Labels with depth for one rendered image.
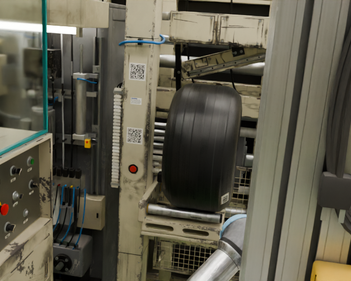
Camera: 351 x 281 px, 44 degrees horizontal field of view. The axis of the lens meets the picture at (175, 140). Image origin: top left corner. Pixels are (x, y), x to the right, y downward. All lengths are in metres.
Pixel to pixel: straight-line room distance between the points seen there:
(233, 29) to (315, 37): 1.63
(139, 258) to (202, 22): 1.18
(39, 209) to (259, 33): 1.25
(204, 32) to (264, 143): 1.65
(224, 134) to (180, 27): 0.64
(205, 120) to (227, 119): 0.09
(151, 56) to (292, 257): 1.46
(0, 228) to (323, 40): 1.39
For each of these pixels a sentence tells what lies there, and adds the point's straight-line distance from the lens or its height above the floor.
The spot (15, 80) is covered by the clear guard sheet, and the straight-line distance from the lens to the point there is 1.60.
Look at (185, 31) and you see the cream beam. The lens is 2.16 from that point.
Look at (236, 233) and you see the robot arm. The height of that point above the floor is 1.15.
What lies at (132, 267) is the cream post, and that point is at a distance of 2.27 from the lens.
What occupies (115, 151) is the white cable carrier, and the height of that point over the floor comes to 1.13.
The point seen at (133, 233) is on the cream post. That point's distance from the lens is 2.17.
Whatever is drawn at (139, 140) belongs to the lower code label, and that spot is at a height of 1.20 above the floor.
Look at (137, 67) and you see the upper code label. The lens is 1.94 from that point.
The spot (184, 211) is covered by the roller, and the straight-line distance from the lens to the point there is 1.99.
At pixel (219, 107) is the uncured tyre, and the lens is 1.81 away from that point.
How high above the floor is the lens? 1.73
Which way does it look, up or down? 15 degrees down
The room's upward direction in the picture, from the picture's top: 4 degrees clockwise
